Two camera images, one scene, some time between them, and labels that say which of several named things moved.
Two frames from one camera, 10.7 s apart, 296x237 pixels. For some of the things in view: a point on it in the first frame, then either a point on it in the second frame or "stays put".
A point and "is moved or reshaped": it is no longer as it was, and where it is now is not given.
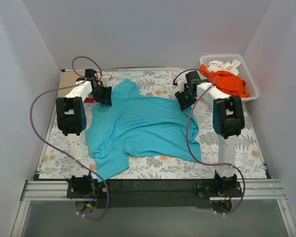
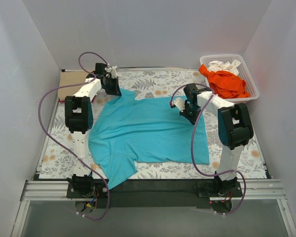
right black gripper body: x=184 y=98 -> x=190 y=115
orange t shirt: x=226 y=81 stays put
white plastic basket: x=243 y=71 stays put
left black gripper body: x=102 y=93 -> x=112 y=85
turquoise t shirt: x=132 y=125 is moved or reshaped
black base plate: x=153 y=193 stays put
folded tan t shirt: x=68 y=78 stays put
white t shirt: x=231 y=66 stays put
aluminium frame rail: x=250 y=189 stays put
